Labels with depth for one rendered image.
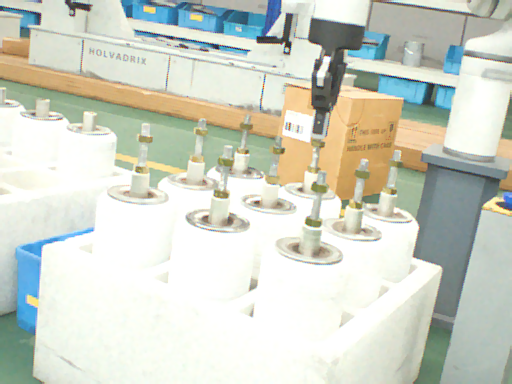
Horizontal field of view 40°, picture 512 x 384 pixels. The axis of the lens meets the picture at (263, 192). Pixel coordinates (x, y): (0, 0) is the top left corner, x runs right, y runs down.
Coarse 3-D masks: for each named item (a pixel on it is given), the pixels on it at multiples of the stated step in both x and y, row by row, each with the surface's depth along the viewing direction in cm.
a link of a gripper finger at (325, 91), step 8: (312, 72) 91; (328, 72) 91; (312, 80) 92; (328, 80) 91; (312, 88) 93; (320, 88) 92; (328, 88) 92; (312, 96) 94; (328, 96) 93; (312, 104) 95; (328, 104) 94
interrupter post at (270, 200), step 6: (264, 186) 89; (270, 186) 89; (276, 186) 89; (264, 192) 89; (270, 192) 89; (276, 192) 89; (264, 198) 89; (270, 198) 89; (276, 198) 90; (264, 204) 90; (270, 204) 90; (276, 204) 90
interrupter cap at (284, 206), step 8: (240, 200) 90; (248, 200) 90; (256, 200) 92; (280, 200) 93; (248, 208) 88; (256, 208) 87; (264, 208) 88; (272, 208) 90; (280, 208) 90; (288, 208) 90; (296, 208) 90
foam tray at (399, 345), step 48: (48, 288) 85; (96, 288) 81; (144, 288) 78; (384, 288) 90; (432, 288) 97; (48, 336) 86; (96, 336) 82; (144, 336) 78; (192, 336) 75; (240, 336) 72; (288, 336) 71; (336, 336) 72; (384, 336) 82
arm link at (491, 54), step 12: (504, 0) 114; (504, 12) 115; (504, 24) 121; (492, 36) 117; (504, 36) 116; (468, 48) 119; (480, 48) 116; (492, 48) 115; (504, 48) 115; (504, 60) 116
